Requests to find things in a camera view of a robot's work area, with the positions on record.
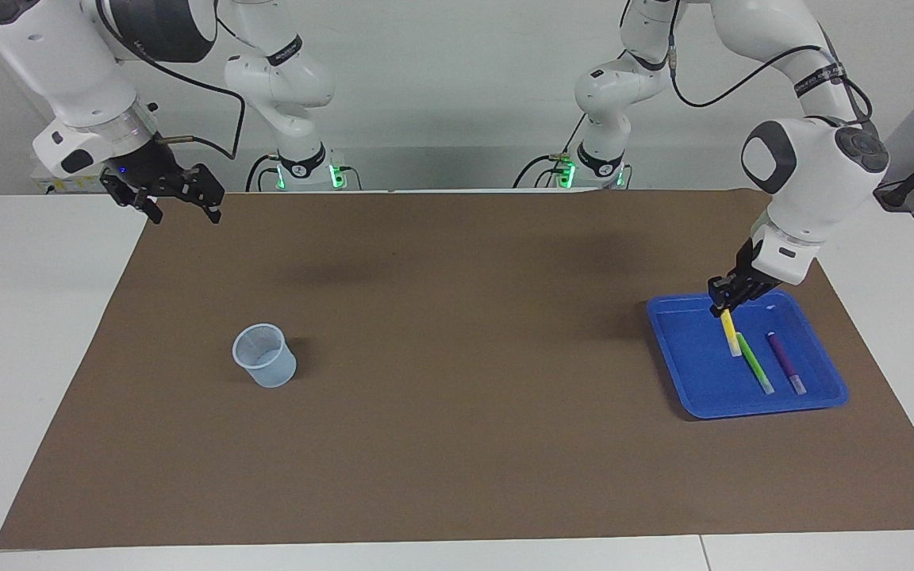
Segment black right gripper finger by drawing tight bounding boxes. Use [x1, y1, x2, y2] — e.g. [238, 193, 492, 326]
[100, 175, 163, 224]
[178, 164, 225, 224]

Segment yellow pen white caps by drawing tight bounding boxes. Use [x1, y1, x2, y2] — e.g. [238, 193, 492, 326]
[720, 308, 743, 358]

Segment green pen white caps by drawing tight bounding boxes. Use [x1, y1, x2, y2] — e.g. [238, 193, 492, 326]
[735, 332, 776, 396]

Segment purple pen white caps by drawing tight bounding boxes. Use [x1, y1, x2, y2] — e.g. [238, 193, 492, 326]
[766, 331, 808, 396]

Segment blue plastic tray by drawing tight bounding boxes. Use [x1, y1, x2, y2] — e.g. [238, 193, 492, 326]
[646, 289, 850, 420]

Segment clear plastic cup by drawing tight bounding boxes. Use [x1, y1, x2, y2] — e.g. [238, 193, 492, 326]
[232, 323, 298, 389]

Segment brown table mat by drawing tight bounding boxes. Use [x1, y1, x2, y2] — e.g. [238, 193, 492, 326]
[0, 189, 914, 550]

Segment black base cable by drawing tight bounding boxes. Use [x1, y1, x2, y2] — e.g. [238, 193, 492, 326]
[245, 154, 363, 192]

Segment white wall socket boxes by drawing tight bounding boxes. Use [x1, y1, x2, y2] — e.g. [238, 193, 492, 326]
[29, 155, 109, 194]

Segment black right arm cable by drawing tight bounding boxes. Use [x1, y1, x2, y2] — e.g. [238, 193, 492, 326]
[96, 0, 247, 161]

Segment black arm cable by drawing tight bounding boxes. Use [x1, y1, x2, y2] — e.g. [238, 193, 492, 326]
[96, 0, 247, 161]
[620, 0, 874, 132]

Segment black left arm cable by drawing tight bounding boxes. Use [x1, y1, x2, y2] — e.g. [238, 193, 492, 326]
[620, 0, 874, 132]

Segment black base cables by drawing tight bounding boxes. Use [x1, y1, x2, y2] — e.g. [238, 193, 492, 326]
[513, 111, 586, 190]

